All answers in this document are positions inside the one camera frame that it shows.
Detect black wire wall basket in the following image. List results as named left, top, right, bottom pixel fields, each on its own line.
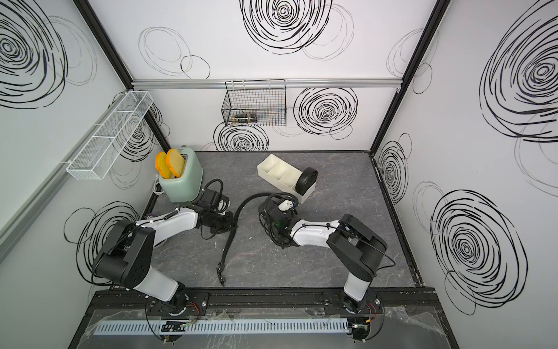
left=221, top=79, right=287, bottom=127

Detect cream compartment storage tray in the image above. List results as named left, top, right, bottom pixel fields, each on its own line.
left=257, top=154, right=317, bottom=204

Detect items in wire basket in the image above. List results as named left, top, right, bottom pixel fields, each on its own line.
left=230, top=113, right=258, bottom=125

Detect left toast slice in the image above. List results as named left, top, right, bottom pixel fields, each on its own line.
left=154, top=152, right=173, bottom=180

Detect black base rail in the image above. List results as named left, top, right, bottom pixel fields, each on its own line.
left=87, top=287, right=440, bottom=316

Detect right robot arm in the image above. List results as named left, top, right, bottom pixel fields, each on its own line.
left=258, top=193, right=387, bottom=314

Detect mint green toaster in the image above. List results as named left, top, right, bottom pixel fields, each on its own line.
left=158, top=146, right=203, bottom=203

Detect toast slice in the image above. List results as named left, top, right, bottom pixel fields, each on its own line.
left=154, top=152, right=173, bottom=180
left=165, top=148, right=185, bottom=178

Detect right toast slice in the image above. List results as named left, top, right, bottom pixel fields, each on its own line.
left=165, top=148, right=185, bottom=178

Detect grey slotted cable duct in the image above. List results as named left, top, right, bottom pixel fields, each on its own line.
left=93, top=318, right=350, bottom=337

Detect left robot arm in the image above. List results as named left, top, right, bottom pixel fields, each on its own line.
left=92, top=188, right=235, bottom=310

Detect white wire wall shelf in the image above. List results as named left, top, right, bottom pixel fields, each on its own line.
left=66, top=91, right=153, bottom=180

